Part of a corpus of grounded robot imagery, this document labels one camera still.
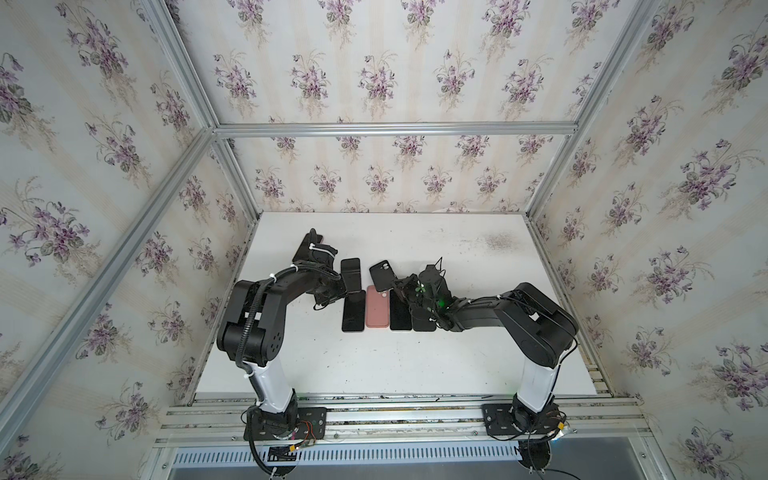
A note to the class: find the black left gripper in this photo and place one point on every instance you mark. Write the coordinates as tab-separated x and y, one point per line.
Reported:
336	282

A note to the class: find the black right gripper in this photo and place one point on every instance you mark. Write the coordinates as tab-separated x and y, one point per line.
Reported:
414	294

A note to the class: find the black phone case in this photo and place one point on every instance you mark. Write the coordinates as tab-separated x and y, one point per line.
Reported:
421	320
382	276

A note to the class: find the black pad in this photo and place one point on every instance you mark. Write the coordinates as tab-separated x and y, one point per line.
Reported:
399	311

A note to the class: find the black phone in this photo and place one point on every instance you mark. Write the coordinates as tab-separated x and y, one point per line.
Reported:
351	274

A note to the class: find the pink phone case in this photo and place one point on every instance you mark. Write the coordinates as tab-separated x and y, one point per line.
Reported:
377	310

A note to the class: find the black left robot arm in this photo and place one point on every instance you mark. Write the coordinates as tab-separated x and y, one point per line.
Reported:
252	329

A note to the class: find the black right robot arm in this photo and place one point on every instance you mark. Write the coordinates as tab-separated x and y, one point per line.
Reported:
543	331

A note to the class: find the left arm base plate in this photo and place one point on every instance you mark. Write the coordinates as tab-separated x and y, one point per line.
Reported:
295	424

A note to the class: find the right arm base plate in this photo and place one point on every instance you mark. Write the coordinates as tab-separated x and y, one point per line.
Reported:
510	419

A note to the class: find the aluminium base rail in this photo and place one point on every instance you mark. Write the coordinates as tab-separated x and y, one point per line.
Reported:
219	422

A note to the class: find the aluminium frame top bar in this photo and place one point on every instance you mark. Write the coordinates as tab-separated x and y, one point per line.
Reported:
372	129

